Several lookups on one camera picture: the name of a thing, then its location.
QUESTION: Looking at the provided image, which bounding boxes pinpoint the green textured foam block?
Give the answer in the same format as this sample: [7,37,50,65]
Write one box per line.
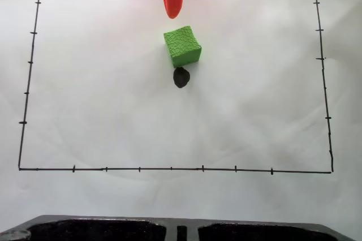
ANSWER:
[163,25,202,69]

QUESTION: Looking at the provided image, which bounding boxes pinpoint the black dot marker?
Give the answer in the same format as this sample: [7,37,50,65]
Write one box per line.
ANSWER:
[173,66,191,89]

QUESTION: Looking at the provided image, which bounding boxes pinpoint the white paper sheet, drawn lines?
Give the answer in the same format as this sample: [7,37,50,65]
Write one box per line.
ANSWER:
[0,0,362,226]

